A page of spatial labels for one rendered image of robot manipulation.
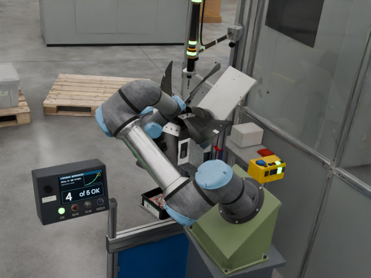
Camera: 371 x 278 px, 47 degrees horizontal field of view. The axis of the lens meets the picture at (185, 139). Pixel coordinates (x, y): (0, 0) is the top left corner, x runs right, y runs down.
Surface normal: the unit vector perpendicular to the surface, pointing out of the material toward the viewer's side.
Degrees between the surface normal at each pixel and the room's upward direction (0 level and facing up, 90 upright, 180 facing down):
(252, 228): 45
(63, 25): 90
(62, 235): 0
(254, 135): 90
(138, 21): 90
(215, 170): 37
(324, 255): 90
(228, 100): 50
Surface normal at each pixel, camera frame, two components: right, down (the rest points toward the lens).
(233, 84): -0.62, -0.45
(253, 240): 0.48, 0.44
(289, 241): -0.88, 0.15
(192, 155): 0.79, -0.28
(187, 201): -0.17, -0.16
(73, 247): 0.09, -0.88
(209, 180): -0.44, -0.60
